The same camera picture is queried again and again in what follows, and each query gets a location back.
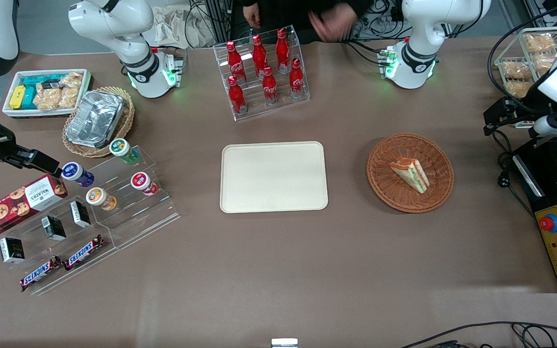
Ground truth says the triangle sandwich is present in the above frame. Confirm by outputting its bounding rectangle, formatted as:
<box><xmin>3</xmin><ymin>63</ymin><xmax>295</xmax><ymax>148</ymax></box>
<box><xmin>388</xmin><ymin>157</ymin><xmax>430</xmax><ymax>194</ymax></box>

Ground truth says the red cookie box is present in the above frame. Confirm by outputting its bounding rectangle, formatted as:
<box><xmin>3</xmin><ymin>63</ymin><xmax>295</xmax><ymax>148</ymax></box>
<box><xmin>0</xmin><ymin>174</ymin><xmax>68</xmax><ymax>237</ymax></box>

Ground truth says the blue lid cup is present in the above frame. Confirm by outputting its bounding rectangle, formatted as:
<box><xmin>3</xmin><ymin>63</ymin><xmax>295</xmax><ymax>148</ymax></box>
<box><xmin>61</xmin><ymin>162</ymin><xmax>95</xmax><ymax>188</ymax></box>

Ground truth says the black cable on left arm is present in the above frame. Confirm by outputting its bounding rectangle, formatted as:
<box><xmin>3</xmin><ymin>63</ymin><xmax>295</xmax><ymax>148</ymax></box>
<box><xmin>487</xmin><ymin>19</ymin><xmax>557</xmax><ymax>116</ymax></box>

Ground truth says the red cola bottle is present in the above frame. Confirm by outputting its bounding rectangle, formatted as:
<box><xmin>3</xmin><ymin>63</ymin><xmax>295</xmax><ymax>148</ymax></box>
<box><xmin>289</xmin><ymin>58</ymin><xmax>306</xmax><ymax>99</ymax></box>
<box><xmin>227</xmin><ymin>76</ymin><xmax>247</xmax><ymax>115</ymax></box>
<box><xmin>227</xmin><ymin>41</ymin><xmax>247</xmax><ymax>83</ymax></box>
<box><xmin>252</xmin><ymin>34</ymin><xmax>268</xmax><ymax>78</ymax></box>
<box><xmin>276</xmin><ymin>28</ymin><xmax>291</xmax><ymax>73</ymax></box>
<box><xmin>262</xmin><ymin>66</ymin><xmax>279</xmax><ymax>105</ymax></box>

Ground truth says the green lid cup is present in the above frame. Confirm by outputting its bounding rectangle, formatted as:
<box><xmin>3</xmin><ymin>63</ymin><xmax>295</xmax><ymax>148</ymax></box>
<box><xmin>109</xmin><ymin>138</ymin><xmax>140</xmax><ymax>165</ymax></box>

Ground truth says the black power cable with plug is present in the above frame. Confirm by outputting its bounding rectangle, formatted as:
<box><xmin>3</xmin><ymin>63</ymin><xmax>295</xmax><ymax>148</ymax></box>
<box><xmin>492</xmin><ymin>130</ymin><xmax>535</xmax><ymax>218</ymax></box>

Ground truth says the person right hand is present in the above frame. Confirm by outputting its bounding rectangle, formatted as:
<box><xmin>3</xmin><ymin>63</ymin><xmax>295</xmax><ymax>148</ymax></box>
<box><xmin>242</xmin><ymin>4</ymin><xmax>263</xmax><ymax>29</ymax></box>

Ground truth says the round brown wicker basket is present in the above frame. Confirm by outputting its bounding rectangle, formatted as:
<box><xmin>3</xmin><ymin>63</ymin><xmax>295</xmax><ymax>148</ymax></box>
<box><xmin>366</xmin><ymin>133</ymin><xmax>454</xmax><ymax>214</ymax></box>

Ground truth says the teal small box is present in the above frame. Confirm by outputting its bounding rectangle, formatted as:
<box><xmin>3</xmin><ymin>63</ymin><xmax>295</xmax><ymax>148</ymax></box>
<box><xmin>21</xmin><ymin>74</ymin><xmax>64</xmax><ymax>89</ymax></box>
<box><xmin>21</xmin><ymin>87</ymin><xmax>38</xmax><ymax>110</ymax></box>

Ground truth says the black control box yellow panel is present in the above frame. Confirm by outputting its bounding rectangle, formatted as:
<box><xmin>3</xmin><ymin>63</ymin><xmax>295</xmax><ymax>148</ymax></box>
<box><xmin>513</xmin><ymin>137</ymin><xmax>557</xmax><ymax>294</ymax></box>

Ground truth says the beige crumpled cloth bag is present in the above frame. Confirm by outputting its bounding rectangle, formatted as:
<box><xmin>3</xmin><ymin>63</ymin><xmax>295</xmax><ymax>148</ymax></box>
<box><xmin>153</xmin><ymin>5</ymin><xmax>216</xmax><ymax>49</ymax></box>

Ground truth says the orange lid cup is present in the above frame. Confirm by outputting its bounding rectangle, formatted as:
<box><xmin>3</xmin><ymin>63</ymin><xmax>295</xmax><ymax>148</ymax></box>
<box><xmin>86</xmin><ymin>187</ymin><xmax>117</xmax><ymax>211</ymax></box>

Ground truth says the small black box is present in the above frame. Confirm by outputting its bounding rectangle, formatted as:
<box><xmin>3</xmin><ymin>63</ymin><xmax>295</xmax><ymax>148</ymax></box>
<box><xmin>0</xmin><ymin>237</ymin><xmax>25</xmax><ymax>264</ymax></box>
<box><xmin>70</xmin><ymin>201</ymin><xmax>91</xmax><ymax>228</ymax></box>
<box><xmin>41</xmin><ymin>216</ymin><xmax>67</xmax><ymax>241</ymax></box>

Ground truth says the oval tan wicker basket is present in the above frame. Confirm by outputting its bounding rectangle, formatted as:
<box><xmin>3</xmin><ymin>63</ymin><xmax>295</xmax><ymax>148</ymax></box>
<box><xmin>62</xmin><ymin>87</ymin><xmax>135</xmax><ymax>159</ymax></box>

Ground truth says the clear acrylic stepped cup stand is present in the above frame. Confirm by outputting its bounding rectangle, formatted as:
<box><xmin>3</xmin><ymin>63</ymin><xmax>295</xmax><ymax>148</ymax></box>
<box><xmin>61</xmin><ymin>145</ymin><xmax>181</xmax><ymax>249</ymax></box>

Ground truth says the white rectangular bin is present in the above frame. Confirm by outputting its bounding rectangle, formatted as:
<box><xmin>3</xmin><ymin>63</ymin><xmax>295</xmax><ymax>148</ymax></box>
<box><xmin>2</xmin><ymin>69</ymin><xmax>93</xmax><ymax>119</ymax></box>

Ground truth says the red lid cup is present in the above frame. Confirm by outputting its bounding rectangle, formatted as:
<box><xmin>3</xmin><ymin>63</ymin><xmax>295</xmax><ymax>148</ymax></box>
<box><xmin>131</xmin><ymin>172</ymin><xmax>159</xmax><ymax>196</ymax></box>

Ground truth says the person in black clothes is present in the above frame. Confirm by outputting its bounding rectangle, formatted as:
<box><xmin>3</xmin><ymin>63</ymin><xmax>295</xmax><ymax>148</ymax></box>
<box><xmin>230</xmin><ymin>0</ymin><xmax>373</xmax><ymax>44</ymax></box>

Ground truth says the black floor cable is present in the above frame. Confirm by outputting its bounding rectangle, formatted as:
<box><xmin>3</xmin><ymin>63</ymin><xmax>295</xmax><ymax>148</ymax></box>
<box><xmin>399</xmin><ymin>321</ymin><xmax>557</xmax><ymax>348</ymax></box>

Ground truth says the yellow small box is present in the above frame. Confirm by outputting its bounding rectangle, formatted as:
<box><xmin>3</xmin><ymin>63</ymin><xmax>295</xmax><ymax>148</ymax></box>
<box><xmin>9</xmin><ymin>85</ymin><xmax>27</xmax><ymax>110</ymax></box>

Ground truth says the white wire rack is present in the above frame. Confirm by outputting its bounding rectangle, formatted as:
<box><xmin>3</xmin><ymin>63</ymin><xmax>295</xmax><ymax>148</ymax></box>
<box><xmin>494</xmin><ymin>26</ymin><xmax>557</xmax><ymax>129</ymax></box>

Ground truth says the aluminium foil tray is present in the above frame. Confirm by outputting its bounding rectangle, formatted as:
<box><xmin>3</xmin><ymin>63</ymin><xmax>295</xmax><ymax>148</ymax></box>
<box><xmin>66</xmin><ymin>90</ymin><xmax>125</xmax><ymax>148</ymax></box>

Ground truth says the bagged pastry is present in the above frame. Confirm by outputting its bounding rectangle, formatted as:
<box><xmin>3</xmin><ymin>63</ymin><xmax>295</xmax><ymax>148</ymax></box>
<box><xmin>532</xmin><ymin>53</ymin><xmax>557</xmax><ymax>74</ymax></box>
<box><xmin>502</xmin><ymin>61</ymin><xmax>533</xmax><ymax>80</ymax></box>
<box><xmin>505</xmin><ymin>80</ymin><xmax>536</xmax><ymax>99</ymax></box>
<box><xmin>523</xmin><ymin>33</ymin><xmax>557</xmax><ymax>53</ymax></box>

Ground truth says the person left hand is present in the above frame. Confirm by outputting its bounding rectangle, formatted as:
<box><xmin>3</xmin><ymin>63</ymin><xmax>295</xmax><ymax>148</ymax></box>
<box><xmin>308</xmin><ymin>4</ymin><xmax>357</xmax><ymax>44</ymax></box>

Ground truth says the beige plastic tray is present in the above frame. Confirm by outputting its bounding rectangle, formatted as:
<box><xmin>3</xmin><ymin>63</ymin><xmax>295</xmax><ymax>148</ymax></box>
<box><xmin>220</xmin><ymin>141</ymin><xmax>329</xmax><ymax>214</ymax></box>

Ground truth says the clear acrylic bottle rack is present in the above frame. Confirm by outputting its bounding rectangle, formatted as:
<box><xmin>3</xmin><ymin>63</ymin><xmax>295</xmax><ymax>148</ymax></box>
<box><xmin>213</xmin><ymin>25</ymin><xmax>311</xmax><ymax>121</ymax></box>

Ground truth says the black cable to arm base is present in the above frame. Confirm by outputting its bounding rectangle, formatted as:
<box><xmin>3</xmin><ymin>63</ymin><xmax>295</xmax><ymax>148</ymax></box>
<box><xmin>341</xmin><ymin>40</ymin><xmax>388</xmax><ymax>66</ymax></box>

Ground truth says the clear acrylic stepped snack stand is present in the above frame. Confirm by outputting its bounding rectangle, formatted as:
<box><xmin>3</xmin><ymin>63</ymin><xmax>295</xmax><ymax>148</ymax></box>
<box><xmin>0</xmin><ymin>186</ymin><xmax>117</xmax><ymax>296</ymax></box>

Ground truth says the snickers chocolate bar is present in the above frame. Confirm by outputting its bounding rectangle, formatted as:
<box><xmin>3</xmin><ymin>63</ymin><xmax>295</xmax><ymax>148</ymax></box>
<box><xmin>20</xmin><ymin>256</ymin><xmax>64</xmax><ymax>292</ymax></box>
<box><xmin>64</xmin><ymin>235</ymin><xmax>104</xmax><ymax>271</ymax></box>

